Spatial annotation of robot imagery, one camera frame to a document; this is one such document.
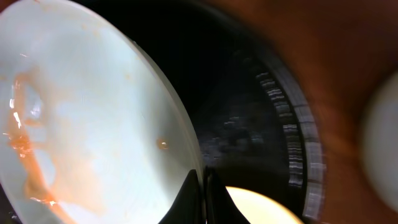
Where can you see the mint green plate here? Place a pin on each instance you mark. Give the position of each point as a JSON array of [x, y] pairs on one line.
[[91, 129], [379, 142]]

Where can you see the black round serving tray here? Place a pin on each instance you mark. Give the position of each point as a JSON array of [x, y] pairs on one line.
[[252, 121]]

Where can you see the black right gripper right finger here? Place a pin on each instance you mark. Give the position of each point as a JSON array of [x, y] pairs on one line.
[[220, 208]]

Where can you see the yellow plate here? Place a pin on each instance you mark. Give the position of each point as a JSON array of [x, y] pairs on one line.
[[257, 208]]

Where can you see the mint green plate top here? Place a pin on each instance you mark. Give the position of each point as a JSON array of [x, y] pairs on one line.
[[91, 129]]

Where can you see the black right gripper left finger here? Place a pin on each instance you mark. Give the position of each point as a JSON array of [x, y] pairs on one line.
[[187, 207]]

